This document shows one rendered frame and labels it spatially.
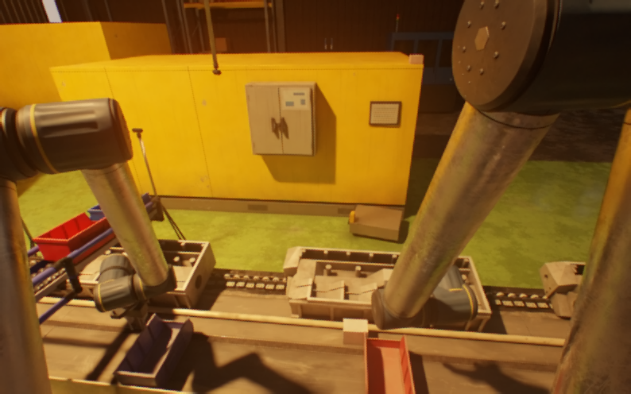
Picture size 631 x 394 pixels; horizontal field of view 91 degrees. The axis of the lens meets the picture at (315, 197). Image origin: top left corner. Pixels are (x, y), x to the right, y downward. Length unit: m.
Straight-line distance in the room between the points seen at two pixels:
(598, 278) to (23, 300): 0.95
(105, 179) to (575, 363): 0.99
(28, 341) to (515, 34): 0.85
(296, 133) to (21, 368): 3.05
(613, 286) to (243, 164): 3.75
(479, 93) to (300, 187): 3.64
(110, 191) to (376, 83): 2.99
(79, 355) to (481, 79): 2.04
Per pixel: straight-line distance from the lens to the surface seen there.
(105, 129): 0.80
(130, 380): 1.73
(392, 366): 1.71
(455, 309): 0.96
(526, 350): 2.00
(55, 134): 0.82
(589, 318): 0.64
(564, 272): 2.21
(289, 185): 3.98
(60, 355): 2.16
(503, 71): 0.36
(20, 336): 0.80
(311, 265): 1.85
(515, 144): 0.44
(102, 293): 1.41
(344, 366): 1.69
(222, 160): 4.10
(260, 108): 3.50
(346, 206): 4.03
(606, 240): 0.59
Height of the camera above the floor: 2.15
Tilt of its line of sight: 28 degrees down
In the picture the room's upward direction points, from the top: 1 degrees counter-clockwise
